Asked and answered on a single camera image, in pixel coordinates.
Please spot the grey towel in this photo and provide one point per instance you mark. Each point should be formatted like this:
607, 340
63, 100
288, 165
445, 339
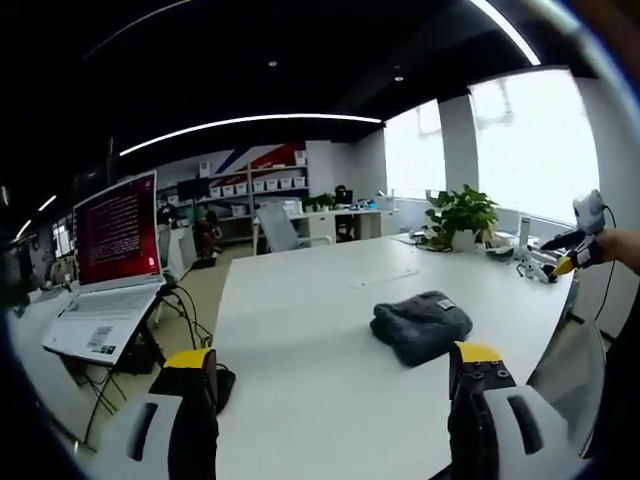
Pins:
422, 325

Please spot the person's right hand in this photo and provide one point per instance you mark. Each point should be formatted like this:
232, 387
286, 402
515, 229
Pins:
620, 250

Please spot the white device on table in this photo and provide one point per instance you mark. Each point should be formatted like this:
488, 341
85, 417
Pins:
535, 267

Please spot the white bottle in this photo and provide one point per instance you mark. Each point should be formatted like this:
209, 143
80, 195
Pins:
524, 232

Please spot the potted green plant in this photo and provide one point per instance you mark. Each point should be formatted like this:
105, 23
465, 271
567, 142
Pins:
465, 215

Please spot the white laptop with red screen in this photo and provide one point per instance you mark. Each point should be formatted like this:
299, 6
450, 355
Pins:
107, 280

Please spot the grey office chair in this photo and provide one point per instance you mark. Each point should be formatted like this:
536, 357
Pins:
282, 227

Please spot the black computer monitor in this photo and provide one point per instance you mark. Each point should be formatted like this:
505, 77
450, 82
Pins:
192, 189

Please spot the white desk cabinet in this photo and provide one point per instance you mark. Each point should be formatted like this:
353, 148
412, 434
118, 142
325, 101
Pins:
345, 222

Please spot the white storage shelf with bins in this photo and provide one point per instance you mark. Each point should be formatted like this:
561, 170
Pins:
250, 187

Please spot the small green plants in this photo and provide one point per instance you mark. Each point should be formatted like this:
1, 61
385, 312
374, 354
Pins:
317, 202

